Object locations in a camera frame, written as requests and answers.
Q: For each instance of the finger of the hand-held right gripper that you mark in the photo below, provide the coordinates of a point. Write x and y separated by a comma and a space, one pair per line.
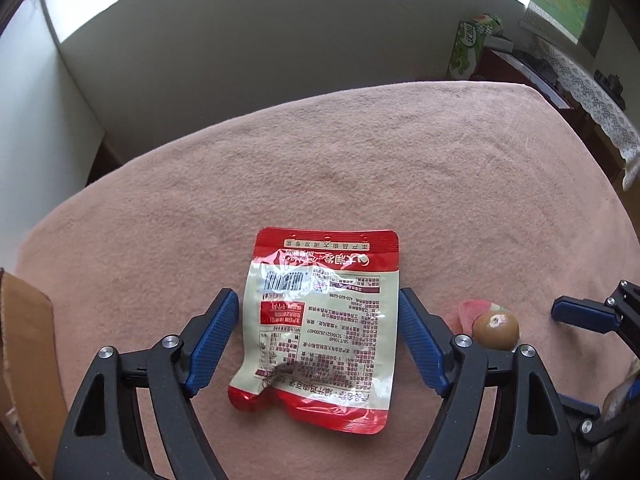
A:
582, 410
582, 312

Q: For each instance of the small black camera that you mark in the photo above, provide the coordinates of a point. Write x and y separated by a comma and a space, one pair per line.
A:
612, 85

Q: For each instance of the green carton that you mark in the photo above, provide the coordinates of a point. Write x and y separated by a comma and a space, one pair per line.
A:
470, 45

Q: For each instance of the yellowish jelly cup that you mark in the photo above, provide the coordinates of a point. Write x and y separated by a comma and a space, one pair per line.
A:
495, 332

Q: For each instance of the red and white snack pouch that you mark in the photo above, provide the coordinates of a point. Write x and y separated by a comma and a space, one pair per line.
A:
325, 320

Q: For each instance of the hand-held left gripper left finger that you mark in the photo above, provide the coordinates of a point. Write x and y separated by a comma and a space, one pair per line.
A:
215, 340

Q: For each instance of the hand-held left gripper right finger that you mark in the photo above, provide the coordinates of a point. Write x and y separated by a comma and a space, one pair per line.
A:
420, 345

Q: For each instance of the white lace cloth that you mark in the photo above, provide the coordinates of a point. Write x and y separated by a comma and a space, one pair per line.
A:
595, 95

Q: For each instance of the cardboard box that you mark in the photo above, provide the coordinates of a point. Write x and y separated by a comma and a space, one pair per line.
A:
25, 335

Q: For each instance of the dark wooden cabinet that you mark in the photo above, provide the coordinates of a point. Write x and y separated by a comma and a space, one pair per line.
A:
530, 77

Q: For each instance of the small white box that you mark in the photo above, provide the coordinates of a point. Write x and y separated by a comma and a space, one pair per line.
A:
500, 44

